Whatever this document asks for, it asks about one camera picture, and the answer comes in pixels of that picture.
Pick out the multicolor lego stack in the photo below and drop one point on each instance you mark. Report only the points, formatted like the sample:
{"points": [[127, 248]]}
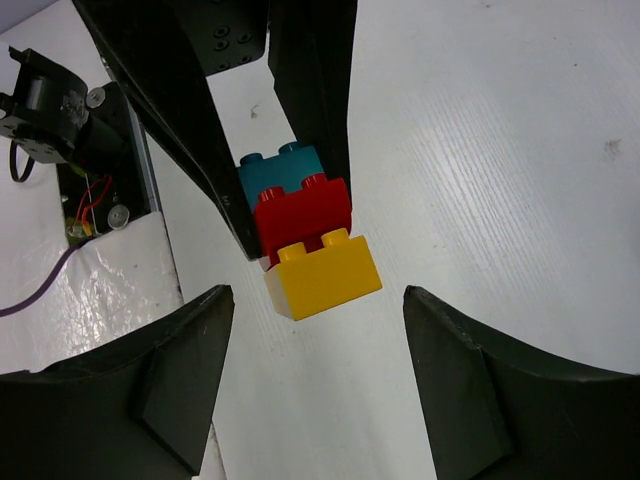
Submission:
{"points": [[311, 261]]}

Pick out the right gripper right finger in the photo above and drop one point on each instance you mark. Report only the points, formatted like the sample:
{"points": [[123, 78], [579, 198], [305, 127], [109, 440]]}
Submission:
{"points": [[497, 408]]}

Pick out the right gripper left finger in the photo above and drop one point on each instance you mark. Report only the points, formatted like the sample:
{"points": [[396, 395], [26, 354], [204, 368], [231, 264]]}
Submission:
{"points": [[137, 407]]}

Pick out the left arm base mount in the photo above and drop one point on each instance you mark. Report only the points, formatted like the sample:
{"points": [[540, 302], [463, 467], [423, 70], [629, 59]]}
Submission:
{"points": [[89, 135]]}

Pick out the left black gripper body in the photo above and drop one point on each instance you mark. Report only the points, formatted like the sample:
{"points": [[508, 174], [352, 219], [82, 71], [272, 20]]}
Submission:
{"points": [[224, 34]]}

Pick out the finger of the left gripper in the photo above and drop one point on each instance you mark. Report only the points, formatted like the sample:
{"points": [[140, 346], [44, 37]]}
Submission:
{"points": [[156, 67], [310, 56]]}

